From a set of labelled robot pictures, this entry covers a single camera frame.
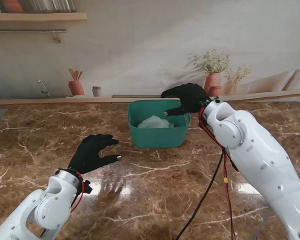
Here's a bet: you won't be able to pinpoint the terracotta utensil pot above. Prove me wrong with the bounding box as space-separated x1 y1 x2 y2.
67 80 85 96

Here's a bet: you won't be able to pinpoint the chrome faucet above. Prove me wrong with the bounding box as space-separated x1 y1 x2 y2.
37 79 52 98

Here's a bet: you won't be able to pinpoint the teal plastic basket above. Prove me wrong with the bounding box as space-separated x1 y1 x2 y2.
127 99 192 149

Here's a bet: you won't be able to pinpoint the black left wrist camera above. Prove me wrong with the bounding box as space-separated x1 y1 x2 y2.
82 180 93 195

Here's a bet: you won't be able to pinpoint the row of glass jars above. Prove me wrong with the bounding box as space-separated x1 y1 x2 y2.
29 0 77 13

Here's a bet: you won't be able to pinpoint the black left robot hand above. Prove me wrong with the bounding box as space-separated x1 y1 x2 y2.
67 134 123 175

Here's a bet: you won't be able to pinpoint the red black left arm cables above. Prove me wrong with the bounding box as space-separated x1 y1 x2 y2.
38 171 86 238

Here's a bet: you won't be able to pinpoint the metal wall rail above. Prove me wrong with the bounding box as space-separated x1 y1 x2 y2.
0 28 67 33

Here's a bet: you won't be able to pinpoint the small dried flower bouquet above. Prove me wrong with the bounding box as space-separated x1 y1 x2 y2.
224 65 253 84

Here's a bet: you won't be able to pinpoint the wooden wall shelf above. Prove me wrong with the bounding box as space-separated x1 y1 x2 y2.
0 11 88 22

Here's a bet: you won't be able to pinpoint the terracotta jar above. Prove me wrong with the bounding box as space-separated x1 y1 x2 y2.
2 0 25 14

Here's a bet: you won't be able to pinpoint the red black right arm cables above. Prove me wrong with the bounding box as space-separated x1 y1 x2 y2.
174 107 238 240

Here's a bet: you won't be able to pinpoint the pale wooden cutting board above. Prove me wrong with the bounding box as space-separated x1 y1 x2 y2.
282 65 300 91

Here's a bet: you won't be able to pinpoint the red black arm cables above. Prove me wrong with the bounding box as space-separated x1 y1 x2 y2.
174 107 238 240
38 171 86 238

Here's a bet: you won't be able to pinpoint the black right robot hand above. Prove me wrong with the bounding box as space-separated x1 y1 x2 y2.
160 83 212 117

